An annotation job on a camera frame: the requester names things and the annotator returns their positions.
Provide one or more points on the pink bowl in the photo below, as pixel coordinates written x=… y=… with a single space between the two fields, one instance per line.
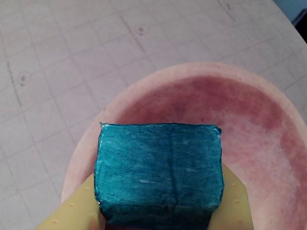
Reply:
x=251 y=115

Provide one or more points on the blue painted block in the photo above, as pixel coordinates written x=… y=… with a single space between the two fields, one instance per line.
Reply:
x=158 y=172

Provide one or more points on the grey gridded gift wrap sheet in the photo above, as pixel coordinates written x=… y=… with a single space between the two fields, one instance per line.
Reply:
x=60 y=48

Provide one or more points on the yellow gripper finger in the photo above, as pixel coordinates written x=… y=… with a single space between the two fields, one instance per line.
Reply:
x=232 y=206
x=76 y=213

